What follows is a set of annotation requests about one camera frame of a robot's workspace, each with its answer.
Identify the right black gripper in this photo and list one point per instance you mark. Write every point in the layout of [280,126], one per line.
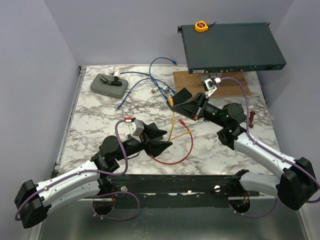
[193,108]

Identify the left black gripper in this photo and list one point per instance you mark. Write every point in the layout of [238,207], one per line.
[152,149]

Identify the red-brown handle tool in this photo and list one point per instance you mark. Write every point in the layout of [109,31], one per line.
[251,118]

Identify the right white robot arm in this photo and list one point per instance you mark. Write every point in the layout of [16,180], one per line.
[293,180]

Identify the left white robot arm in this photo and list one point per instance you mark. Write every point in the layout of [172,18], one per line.
[35,200]

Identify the grey metal stand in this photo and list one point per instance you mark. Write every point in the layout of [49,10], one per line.
[211,76]

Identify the wooden board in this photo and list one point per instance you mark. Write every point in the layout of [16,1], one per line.
[228,88]

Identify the dark green rack unit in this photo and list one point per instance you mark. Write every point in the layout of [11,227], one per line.
[231,47]

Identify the black T-shaped fitting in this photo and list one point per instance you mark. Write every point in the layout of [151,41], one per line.
[114,82]

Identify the yellow tape measure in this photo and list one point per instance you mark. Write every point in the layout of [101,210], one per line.
[202,26]

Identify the grey case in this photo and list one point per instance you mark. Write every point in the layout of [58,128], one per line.
[116,92]

